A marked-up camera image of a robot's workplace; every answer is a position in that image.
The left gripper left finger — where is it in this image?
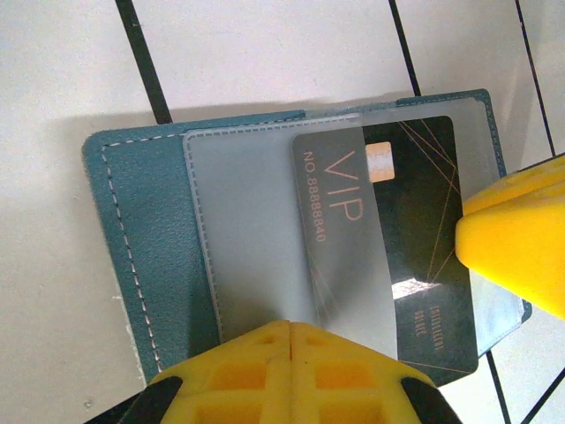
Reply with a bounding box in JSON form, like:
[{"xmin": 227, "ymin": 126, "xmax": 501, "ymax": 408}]
[{"xmin": 121, "ymin": 320, "xmax": 293, "ymax": 424}]

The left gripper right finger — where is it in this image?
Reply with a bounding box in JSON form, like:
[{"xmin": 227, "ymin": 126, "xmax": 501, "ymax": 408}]
[{"xmin": 289, "ymin": 322, "xmax": 460, "ymax": 424}]

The black VIP card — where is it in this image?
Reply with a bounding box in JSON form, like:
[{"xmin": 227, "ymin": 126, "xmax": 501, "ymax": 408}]
[{"xmin": 290, "ymin": 115, "xmax": 480, "ymax": 375}]

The teal leather card holder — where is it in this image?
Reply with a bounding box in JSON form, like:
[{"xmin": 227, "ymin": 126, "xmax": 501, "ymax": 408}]
[{"xmin": 82, "ymin": 87, "xmax": 534, "ymax": 390}]

